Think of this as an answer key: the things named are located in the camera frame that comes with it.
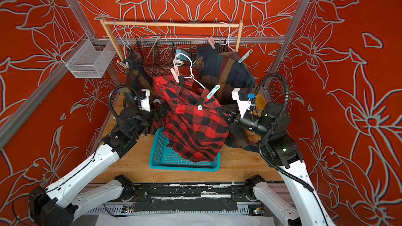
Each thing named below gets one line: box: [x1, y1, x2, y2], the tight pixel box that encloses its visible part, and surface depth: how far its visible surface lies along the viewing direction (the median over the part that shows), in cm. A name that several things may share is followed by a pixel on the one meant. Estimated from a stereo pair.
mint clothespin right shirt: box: [237, 49, 254, 64], surface depth 65 cm
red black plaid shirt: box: [152, 75, 230, 163], surface depth 62 cm
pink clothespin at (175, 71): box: [170, 60, 180, 84], surface depth 54 cm
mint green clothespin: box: [206, 84, 221, 100], surface depth 50 cm
